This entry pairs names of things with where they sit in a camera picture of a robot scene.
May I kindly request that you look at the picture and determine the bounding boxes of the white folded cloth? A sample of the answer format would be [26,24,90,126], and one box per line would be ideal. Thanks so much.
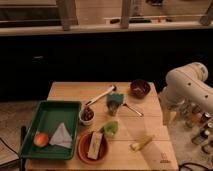
[49,123,72,149]

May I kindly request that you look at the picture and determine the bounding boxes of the metal spoon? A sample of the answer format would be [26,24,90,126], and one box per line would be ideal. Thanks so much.
[122,103,144,117]

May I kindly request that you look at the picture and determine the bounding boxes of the teal topped cup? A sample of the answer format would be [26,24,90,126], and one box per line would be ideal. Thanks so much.
[107,93,124,116]

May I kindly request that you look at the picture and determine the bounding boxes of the beige rectangular block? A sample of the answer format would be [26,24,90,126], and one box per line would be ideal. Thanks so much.
[87,132,103,160]

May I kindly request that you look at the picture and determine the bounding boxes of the black cable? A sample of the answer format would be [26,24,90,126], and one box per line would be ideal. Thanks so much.
[178,161,213,171]

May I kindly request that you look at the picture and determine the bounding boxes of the white handled brush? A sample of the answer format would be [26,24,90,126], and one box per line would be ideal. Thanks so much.
[85,85,117,106]

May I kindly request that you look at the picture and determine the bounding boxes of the red apple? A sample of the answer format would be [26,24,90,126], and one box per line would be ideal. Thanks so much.
[33,132,49,148]

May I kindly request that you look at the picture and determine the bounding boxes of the green plastic cup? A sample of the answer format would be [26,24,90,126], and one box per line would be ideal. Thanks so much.
[100,121,118,138]

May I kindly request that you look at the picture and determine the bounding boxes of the yellow banana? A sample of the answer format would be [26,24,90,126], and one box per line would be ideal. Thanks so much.
[130,136,153,151]

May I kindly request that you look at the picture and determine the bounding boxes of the wooden railing beam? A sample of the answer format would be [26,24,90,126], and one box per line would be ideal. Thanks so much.
[0,21,213,36]

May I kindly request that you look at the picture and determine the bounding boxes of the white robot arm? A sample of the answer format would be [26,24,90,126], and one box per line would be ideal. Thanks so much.
[158,62,213,125]

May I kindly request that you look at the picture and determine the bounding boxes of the orange plate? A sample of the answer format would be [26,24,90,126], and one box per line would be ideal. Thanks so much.
[77,132,109,165]

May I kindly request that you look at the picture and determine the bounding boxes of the spice bottle rack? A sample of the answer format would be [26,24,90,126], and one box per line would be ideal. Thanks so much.
[180,101,212,149]

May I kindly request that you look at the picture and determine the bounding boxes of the white cup with brown contents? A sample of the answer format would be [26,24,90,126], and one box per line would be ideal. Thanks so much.
[79,106,95,126]

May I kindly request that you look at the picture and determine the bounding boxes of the green plastic tray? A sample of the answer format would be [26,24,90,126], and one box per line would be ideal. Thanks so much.
[19,101,81,160]

